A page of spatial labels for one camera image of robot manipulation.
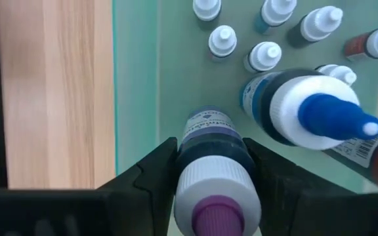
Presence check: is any translucent teal plastic bin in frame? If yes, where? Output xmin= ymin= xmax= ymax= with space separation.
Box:
xmin=112 ymin=0 xmax=378 ymax=236

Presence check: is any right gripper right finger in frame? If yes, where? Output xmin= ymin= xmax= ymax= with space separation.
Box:
xmin=243 ymin=137 xmax=357 ymax=236

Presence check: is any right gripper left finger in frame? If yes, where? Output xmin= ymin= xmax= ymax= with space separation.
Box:
xmin=96 ymin=136 xmax=179 ymax=236

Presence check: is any large purple food coloring bottle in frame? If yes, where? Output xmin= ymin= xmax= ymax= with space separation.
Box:
xmin=174 ymin=106 xmax=262 ymax=236

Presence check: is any large blue food coloring bottle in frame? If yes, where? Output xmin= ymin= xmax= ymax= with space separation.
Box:
xmin=240 ymin=68 xmax=378 ymax=151

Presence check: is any small dropper bottle green label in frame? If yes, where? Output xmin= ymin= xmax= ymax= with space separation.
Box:
xmin=286 ymin=5 xmax=344 ymax=49

